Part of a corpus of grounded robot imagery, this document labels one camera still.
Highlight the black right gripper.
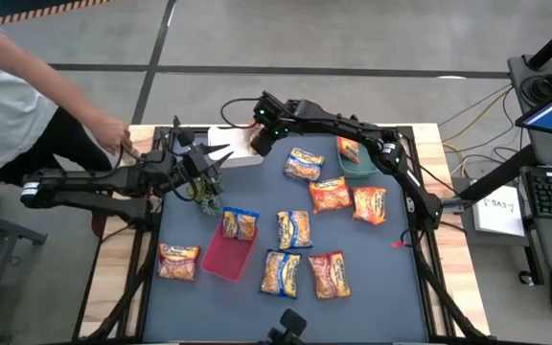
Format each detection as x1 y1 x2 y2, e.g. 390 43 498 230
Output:
249 116 302 158

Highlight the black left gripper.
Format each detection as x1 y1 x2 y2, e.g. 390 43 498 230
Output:
173 142 235 196

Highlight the blue Maruchan ramen pack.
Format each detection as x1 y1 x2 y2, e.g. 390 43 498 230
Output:
283 147 326 182
276 209 314 251
221 206 261 242
259 248 302 299

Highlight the orange Maruchan ramen pack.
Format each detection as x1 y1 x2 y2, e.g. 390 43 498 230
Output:
335 136 361 165
352 186 388 226
308 175 353 215

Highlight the person's forearm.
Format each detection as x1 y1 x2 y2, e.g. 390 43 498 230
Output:
26 61 103 130

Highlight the small green succulent plant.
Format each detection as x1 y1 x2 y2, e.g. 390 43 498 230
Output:
185 174 224 217

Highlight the teal plastic bin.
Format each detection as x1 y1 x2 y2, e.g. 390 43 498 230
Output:
336 136 380 179

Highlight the pink plastic bin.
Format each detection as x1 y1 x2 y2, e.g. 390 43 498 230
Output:
200 215 260 283

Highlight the person's hand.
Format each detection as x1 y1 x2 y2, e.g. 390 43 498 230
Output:
88 114 133 155

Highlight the person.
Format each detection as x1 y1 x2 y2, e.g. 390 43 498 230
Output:
0 7 133 188

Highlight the black diagonal support bar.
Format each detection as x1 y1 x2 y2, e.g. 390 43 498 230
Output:
457 143 539 202

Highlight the white paper sign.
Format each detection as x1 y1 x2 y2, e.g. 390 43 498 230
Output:
471 184 526 238

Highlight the grey equipment cart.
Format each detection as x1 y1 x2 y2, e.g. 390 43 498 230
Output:
505 52 552 274

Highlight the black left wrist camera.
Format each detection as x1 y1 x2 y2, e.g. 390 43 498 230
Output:
175 127 196 148

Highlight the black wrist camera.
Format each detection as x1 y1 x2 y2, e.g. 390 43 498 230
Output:
252 90 287 124
175 127 196 148

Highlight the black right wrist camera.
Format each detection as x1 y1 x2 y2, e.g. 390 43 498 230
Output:
252 90 287 124

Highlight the black left camera cable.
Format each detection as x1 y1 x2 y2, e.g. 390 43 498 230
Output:
168 176 200 202

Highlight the black table frame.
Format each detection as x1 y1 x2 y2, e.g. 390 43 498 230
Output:
72 114 491 345

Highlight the black table-level camera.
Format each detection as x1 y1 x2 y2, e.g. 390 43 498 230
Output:
265 308 309 345

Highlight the yellow floor cable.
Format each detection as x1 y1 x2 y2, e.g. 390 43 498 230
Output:
441 85 515 145

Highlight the coiled black cable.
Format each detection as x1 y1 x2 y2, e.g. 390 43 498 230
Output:
519 74 552 104

